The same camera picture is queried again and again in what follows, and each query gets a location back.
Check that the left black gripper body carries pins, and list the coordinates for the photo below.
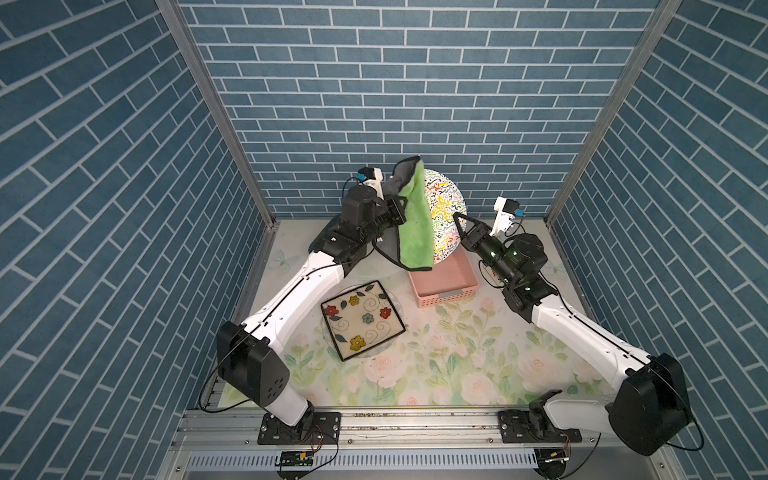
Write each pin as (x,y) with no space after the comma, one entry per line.
(389,216)

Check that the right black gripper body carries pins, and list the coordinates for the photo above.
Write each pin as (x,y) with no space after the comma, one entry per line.
(482,243)

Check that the round colourful patterned plate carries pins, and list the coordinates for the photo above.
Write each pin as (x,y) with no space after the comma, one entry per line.
(444,199)

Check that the green grey microfibre cloth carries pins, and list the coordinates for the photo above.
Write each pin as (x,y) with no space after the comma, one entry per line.
(410,245)

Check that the square floral plate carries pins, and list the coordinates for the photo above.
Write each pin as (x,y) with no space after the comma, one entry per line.
(363,320)

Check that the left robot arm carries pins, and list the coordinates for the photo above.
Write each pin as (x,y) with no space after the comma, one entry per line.
(248,353)

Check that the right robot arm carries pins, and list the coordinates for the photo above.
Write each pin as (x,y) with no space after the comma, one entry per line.
(650,403)

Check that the pink plastic basket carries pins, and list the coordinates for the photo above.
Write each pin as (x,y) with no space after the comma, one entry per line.
(452,279)

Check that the teal tray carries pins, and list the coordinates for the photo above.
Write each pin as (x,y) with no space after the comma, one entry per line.
(318,243)

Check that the floral table mat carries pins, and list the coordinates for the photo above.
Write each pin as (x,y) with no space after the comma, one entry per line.
(471,352)

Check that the left circuit board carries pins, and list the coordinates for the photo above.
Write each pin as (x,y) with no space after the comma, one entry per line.
(295,459)

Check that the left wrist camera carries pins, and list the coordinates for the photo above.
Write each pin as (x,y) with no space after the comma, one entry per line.
(371,177)

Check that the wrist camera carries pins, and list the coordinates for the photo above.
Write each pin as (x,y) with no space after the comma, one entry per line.
(508,215)
(371,177)

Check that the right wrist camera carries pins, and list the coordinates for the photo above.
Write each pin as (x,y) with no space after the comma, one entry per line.
(508,215)

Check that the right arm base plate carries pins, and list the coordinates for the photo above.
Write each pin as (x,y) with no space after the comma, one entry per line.
(528,423)

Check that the aluminium rail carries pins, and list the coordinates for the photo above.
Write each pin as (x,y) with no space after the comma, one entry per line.
(377,428)

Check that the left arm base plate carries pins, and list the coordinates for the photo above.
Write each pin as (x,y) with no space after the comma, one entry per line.
(314,428)

